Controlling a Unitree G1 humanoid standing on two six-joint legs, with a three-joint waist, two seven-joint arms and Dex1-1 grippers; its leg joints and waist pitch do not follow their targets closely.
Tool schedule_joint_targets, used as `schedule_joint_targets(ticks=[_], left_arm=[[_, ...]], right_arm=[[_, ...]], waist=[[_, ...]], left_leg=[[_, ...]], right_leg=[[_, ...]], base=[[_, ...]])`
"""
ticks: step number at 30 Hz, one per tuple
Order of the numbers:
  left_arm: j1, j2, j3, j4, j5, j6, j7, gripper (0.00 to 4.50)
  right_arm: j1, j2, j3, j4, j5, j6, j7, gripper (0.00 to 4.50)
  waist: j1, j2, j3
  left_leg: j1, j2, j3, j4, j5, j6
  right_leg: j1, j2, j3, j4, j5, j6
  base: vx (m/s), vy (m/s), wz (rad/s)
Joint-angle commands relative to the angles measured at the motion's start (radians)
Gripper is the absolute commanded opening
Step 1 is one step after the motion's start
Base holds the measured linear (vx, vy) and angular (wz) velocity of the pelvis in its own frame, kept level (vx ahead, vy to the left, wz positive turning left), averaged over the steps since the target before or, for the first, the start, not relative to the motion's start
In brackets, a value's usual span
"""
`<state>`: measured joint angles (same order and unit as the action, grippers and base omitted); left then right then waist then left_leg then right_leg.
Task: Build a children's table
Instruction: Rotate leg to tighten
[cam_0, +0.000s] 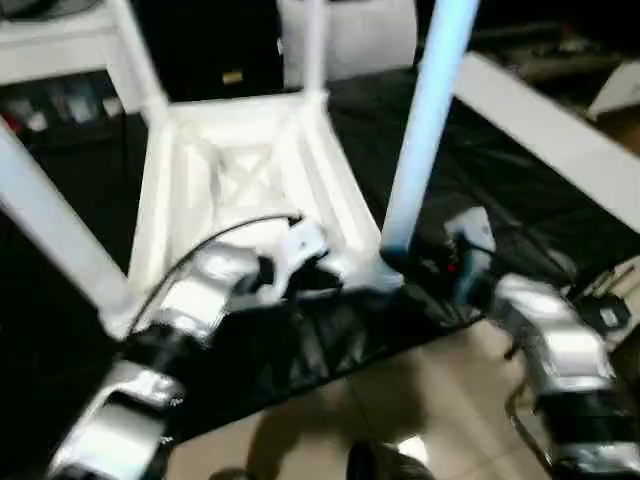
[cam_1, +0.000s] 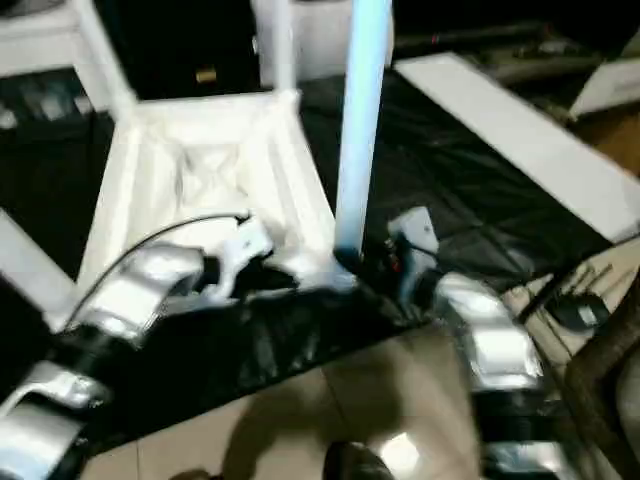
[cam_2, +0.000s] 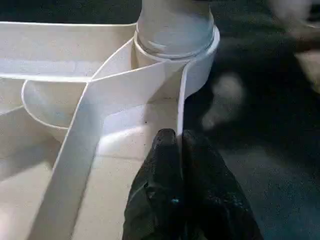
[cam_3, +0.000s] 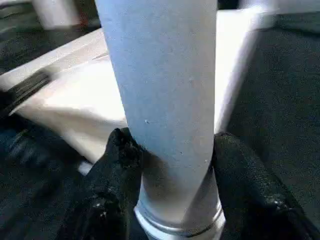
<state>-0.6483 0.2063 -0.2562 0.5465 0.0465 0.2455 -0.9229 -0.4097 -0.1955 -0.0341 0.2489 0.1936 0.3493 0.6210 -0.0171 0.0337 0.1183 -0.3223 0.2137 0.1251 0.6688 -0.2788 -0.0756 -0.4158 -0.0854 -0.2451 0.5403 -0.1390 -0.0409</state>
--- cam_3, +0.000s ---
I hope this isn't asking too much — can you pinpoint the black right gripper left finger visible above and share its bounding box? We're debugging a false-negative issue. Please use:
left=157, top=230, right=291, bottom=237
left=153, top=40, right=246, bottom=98
left=57, top=127, right=145, bottom=240

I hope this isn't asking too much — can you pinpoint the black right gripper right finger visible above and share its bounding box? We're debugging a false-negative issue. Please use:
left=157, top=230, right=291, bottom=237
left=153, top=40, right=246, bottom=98
left=213, top=131, right=320, bottom=240

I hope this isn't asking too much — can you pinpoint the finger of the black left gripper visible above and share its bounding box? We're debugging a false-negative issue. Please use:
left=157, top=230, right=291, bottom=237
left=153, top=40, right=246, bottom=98
left=0, top=70, right=51, bottom=108

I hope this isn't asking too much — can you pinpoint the white plastic table top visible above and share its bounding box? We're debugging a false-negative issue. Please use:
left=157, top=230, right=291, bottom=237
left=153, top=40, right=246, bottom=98
left=0, top=6, right=282, bottom=240

